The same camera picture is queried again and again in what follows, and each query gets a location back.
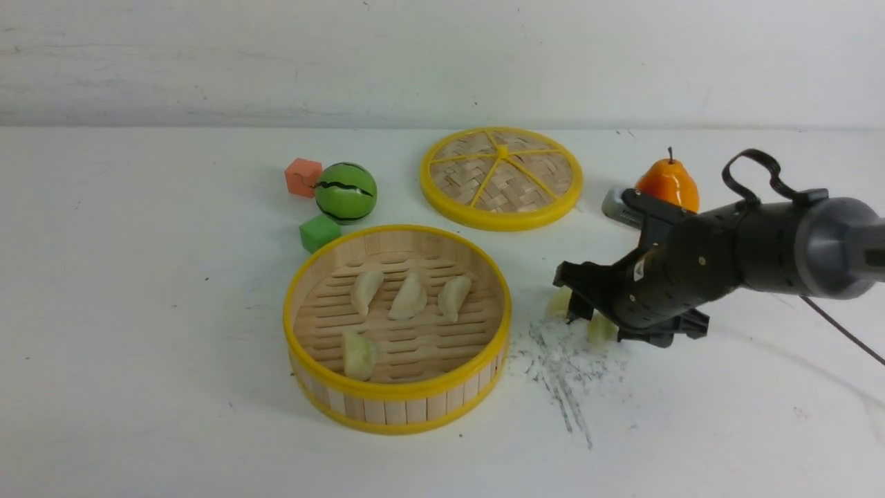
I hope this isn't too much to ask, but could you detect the green toy watermelon ball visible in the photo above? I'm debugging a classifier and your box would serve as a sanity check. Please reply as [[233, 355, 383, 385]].
[[314, 162, 378, 224]]

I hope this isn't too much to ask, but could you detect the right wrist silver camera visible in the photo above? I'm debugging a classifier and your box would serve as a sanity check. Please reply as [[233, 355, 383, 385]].
[[602, 187, 696, 246]]

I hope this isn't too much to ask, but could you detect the green dumpling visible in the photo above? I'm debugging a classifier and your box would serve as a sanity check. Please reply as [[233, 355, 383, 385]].
[[342, 331, 378, 382], [587, 311, 619, 348], [545, 287, 572, 320]]

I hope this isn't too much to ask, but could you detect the orange toy pear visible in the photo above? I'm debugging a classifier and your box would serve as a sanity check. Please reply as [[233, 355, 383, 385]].
[[633, 146, 700, 212]]

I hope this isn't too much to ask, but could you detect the yellow rimmed bamboo steamer tray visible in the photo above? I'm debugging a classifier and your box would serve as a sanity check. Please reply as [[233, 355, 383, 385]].
[[282, 225, 512, 435]]

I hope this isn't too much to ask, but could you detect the white dumpling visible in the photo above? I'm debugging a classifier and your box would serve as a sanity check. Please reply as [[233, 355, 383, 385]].
[[388, 271, 429, 321], [350, 269, 384, 317], [437, 275, 473, 324]]

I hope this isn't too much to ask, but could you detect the yellow woven steamer lid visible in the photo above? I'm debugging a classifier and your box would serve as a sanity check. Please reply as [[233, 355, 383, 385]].
[[418, 127, 584, 231]]

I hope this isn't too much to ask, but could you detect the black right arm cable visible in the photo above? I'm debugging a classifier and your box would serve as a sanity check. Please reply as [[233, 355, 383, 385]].
[[722, 149, 885, 366]]

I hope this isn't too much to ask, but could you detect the right grey black robot arm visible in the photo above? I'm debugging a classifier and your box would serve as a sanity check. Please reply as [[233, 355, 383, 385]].
[[553, 190, 883, 348]]

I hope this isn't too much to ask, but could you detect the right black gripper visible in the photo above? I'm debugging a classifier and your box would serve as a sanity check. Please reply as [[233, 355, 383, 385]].
[[553, 221, 737, 348]]

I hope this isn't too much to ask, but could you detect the green foam cube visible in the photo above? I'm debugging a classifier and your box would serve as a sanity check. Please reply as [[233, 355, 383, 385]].
[[298, 214, 342, 253]]

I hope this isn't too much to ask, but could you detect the orange foam cube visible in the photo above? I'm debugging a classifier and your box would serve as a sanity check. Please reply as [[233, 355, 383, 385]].
[[284, 158, 324, 199]]

